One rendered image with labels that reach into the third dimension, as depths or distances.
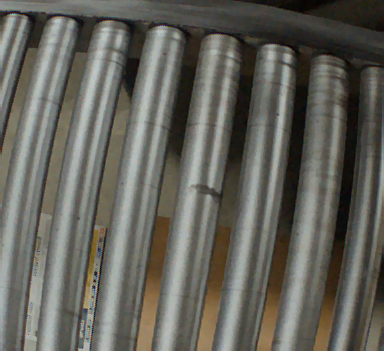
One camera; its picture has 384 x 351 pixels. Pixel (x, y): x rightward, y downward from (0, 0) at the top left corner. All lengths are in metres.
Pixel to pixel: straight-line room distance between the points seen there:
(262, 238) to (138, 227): 0.13
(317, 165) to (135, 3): 0.28
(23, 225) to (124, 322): 0.15
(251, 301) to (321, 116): 0.22
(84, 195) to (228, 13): 0.27
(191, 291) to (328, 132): 0.23
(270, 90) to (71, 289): 0.31
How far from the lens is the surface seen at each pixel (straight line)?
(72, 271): 0.92
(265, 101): 0.97
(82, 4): 1.02
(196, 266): 0.92
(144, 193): 0.93
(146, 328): 1.71
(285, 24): 1.01
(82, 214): 0.93
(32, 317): 1.73
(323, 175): 0.95
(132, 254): 0.92
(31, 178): 0.95
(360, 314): 0.93
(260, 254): 0.92
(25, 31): 1.02
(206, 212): 0.93
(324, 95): 0.98
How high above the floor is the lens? 1.70
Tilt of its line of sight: 74 degrees down
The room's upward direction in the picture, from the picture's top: 7 degrees clockwise
